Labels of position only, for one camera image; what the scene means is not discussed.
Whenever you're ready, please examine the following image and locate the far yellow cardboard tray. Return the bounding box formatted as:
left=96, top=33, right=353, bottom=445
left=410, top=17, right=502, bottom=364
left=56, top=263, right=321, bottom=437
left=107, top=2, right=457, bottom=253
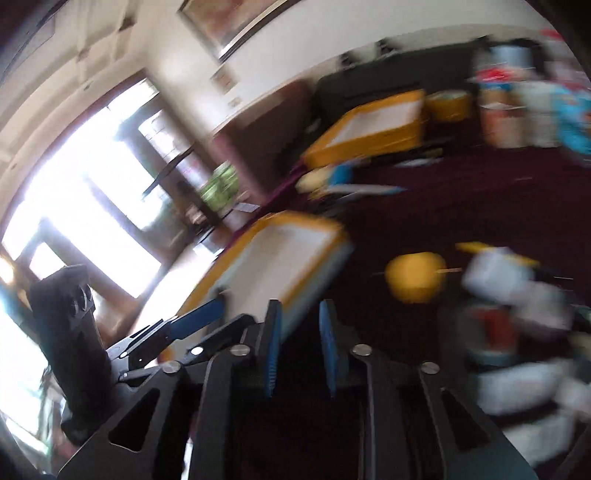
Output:
left=303, top=90, right=425, bottom=169

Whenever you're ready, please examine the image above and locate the maroon armchair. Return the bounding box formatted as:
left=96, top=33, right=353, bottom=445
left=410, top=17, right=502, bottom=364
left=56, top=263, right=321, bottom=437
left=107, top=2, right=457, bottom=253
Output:
left=208, top=79, right=312, bottom=203

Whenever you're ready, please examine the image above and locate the framed wall picture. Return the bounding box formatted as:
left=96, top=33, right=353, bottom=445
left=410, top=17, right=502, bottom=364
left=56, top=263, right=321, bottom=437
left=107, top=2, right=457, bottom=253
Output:
left=178, top=0, right=298, bottom=63

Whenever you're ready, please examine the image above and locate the yellow cardboard tray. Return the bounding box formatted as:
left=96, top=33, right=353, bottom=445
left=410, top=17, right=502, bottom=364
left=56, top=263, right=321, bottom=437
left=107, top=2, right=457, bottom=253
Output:
left=303, top=90, right=425, bottom=169
left=176, top=211, right=353, bottom=340

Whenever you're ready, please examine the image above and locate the clear jar blue cartoon label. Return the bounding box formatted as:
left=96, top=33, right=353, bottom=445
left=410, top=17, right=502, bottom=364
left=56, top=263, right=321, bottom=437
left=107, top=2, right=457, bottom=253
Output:
left=551, top=84, right=590, bottom=160

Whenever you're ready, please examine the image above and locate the yellow packing tape roll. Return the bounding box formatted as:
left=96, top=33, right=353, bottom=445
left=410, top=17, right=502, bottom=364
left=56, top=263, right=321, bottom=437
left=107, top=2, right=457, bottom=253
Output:
left=426, top=90, right=473, bottom=123

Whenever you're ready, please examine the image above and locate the maroon table cloth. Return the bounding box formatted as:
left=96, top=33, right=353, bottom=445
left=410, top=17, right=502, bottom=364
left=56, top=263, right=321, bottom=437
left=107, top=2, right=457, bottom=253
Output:
left=257, top=138, right=591, bottom=480

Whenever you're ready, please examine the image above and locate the clear jar orange label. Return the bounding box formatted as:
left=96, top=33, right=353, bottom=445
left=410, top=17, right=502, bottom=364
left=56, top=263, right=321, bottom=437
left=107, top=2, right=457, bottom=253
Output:
left=479, top=87, right=527, bottom=149

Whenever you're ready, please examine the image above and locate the near yellow cardboard tray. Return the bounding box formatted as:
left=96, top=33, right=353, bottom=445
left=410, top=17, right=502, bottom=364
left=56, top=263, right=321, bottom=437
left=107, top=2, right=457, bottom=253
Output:
left=176, top=211, right=353, bottom=340

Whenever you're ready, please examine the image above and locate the black sofa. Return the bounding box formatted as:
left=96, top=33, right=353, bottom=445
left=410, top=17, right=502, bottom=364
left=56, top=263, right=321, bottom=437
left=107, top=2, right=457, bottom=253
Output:
left=312, top=37, right=488, bottom=128

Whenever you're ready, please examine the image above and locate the dark wooden chair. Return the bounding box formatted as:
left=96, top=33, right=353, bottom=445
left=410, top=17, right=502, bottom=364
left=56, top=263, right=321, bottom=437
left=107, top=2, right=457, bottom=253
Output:
left=142, top=142, right=223, bottom=230

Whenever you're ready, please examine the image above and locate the small yellow jar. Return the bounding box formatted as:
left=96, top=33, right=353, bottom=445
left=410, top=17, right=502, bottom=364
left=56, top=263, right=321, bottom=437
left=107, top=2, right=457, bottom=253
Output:
left=385, top=252, right=446, bottom=304

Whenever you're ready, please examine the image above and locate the white power adapter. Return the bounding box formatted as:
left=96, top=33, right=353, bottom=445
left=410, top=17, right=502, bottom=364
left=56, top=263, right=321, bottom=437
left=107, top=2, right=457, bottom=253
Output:
left=462, top=248, right=535, bottom=305

